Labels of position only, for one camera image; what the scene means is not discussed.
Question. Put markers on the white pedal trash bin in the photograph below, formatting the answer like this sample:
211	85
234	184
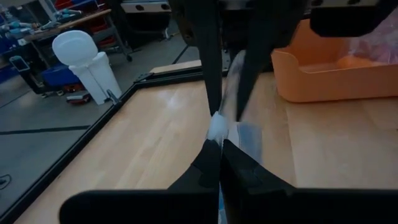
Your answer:
77	49

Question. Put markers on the orange plastic bin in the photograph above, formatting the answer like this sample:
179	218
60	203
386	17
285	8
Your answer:
326	84

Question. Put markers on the blue storage bin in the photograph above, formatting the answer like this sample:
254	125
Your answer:
84	2
60	76

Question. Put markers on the red storage bin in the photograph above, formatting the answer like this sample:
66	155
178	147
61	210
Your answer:
63	3

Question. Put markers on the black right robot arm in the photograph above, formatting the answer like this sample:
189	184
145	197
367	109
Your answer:
231	28

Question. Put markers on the clear plastic zip bag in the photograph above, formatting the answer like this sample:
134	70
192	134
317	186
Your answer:
217	127

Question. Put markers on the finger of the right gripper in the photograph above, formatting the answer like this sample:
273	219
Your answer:
264	37
208	46

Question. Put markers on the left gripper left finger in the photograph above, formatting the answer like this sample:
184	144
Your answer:
202	177

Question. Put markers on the wooden workbench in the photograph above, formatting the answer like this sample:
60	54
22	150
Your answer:
62	26

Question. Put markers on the teal cloth pile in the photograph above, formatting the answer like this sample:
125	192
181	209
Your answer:
66	14

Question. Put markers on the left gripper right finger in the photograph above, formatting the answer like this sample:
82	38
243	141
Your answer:
245	177

